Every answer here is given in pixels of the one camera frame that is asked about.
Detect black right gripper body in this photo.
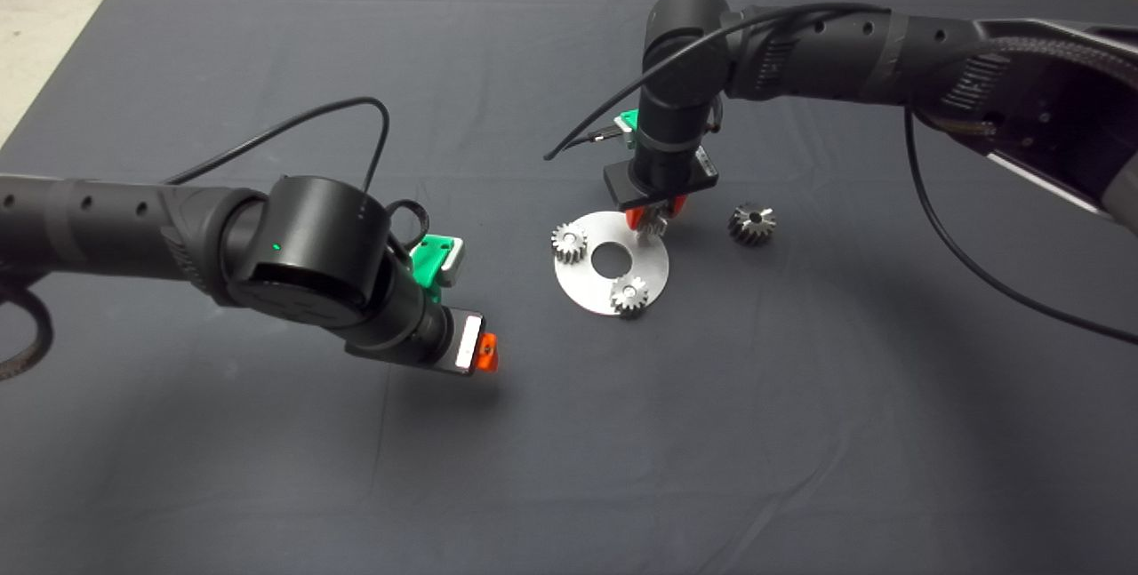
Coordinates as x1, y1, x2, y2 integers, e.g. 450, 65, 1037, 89
603, 147, 719, 212

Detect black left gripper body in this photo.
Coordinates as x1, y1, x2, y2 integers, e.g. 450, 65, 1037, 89
434, 308, 486, 379

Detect large silver steel gear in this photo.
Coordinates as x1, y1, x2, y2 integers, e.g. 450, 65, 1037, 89
727, 203, 778, 248

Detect small silver steel gear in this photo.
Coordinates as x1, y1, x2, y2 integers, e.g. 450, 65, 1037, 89
610, 275, 651, 318
551, 222, 589, 264

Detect round metal plate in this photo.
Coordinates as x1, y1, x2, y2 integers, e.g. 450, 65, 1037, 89
554, 211, 671, 318

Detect dark grey table cloth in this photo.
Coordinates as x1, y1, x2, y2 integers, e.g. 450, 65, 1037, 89
0, 0, 1138, 575

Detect green left camera mount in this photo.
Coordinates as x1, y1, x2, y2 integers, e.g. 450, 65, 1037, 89
411, 235, 456, 302

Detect black left camera cable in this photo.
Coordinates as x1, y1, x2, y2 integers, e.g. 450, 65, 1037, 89
164, 96, 431, 258

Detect black braided arm hose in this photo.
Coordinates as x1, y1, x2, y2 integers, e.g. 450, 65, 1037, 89
0, 280, 56, 382

